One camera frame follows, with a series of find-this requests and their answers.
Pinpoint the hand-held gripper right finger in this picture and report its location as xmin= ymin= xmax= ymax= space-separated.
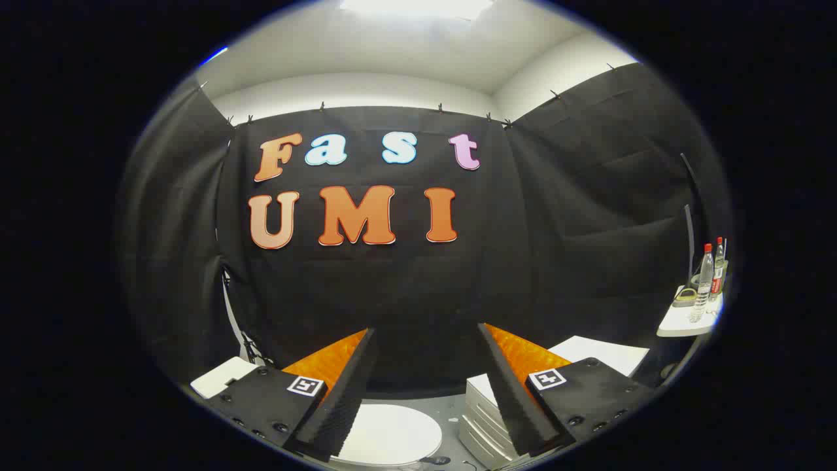
xmin=477 ymin=323 xmax=655 ymax=457

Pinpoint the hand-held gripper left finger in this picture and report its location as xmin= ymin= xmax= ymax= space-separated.
xmin=208 ymin=327 xmax=381 ymax=463

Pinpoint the white drawer cabinet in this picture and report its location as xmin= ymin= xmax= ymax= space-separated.
xmin=458 ymin=336 xmax=650 ymax=469

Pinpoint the black backdrop cloth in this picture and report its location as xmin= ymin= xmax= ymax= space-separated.
xmin=118 ymin=62 xmax=726 ymax=400

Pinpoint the white pole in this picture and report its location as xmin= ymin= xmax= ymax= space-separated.
xmin=221 ymin=267 xmax=248 ymax=360

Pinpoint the white side table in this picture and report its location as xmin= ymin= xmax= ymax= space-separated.
xmin=657 ymin=286 xmax=725 ymax=338

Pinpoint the clear plastic water bottle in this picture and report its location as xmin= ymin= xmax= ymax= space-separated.
xmin=689 ymin=243 xmax=715 ymax=323

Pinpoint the red label plastic bottle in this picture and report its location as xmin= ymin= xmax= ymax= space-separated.
xmin=711 ymin=237 xmax=727 ymax=302

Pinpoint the row of black cloth clips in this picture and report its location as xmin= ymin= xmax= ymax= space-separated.
xmin=198 ymin=63 xmax=617 ymax=129

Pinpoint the ceiling light panel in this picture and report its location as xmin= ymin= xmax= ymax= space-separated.
xmin=339 ymin=0 xmax=495 ymax=20

